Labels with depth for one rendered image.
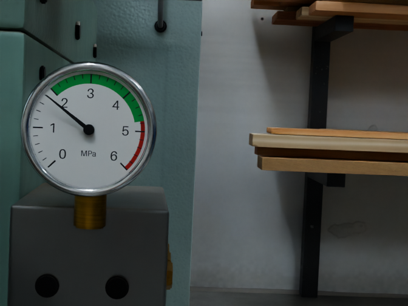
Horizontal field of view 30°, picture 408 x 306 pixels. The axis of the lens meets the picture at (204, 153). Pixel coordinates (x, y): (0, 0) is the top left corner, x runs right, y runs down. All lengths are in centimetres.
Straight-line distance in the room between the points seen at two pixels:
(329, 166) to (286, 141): 15
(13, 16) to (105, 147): 11
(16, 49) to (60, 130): 8
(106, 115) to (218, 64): 251
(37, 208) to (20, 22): 10
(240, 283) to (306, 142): 76
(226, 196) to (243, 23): 65
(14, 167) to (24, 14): 8
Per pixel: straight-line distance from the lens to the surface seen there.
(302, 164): 239
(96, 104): 36
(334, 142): 242
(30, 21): 44
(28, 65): 44
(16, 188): 43
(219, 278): 293
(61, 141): 36
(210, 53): 286
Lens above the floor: 67
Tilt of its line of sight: 3 degrees down
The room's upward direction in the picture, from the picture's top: 2 degrees clockwise
